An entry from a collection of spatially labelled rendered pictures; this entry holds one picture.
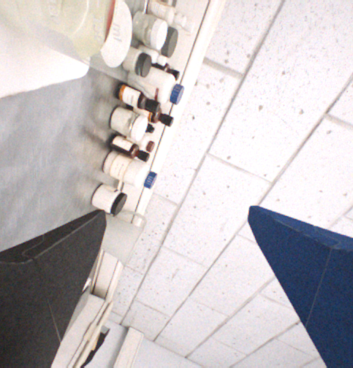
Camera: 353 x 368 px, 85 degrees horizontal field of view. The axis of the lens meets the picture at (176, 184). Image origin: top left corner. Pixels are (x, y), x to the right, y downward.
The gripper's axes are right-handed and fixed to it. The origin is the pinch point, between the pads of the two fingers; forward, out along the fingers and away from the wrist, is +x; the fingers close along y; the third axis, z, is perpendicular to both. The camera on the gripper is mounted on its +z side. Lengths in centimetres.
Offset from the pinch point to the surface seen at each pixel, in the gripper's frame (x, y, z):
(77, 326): 53, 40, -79
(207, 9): 45, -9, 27
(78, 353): 44, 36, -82
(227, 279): 56, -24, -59
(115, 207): 40.9, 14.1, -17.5
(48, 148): 23.6, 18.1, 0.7
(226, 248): 54, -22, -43
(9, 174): 18.2, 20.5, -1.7
